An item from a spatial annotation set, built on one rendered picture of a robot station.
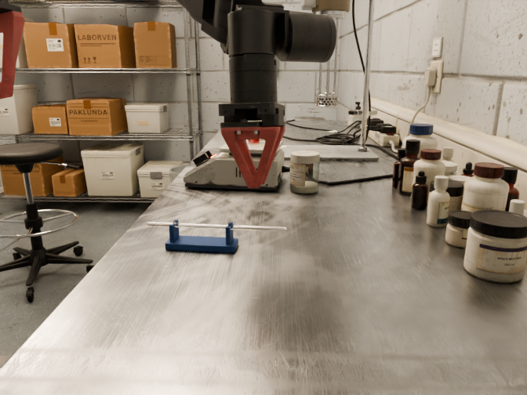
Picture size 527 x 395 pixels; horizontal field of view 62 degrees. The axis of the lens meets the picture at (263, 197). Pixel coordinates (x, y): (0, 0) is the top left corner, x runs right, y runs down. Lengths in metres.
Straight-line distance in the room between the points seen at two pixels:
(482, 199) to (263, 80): 0.37
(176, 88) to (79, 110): 0.70
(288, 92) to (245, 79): 2.81
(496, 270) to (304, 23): 0.37
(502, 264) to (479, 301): 0.06
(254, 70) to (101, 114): 2.65
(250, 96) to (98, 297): 0.28
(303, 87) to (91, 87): 1.56
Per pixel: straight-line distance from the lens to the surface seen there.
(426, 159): 0.86
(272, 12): 0.55
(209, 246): 0.62
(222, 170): 0.91
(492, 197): 0.71
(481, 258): 0.59
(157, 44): 3.06
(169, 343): 0.44
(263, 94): 0.52
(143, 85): 3.46
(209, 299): 0.50
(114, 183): 3.22
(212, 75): 3.35
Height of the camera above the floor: 1.00
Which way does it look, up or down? 16 degrees down
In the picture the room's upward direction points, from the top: straight up
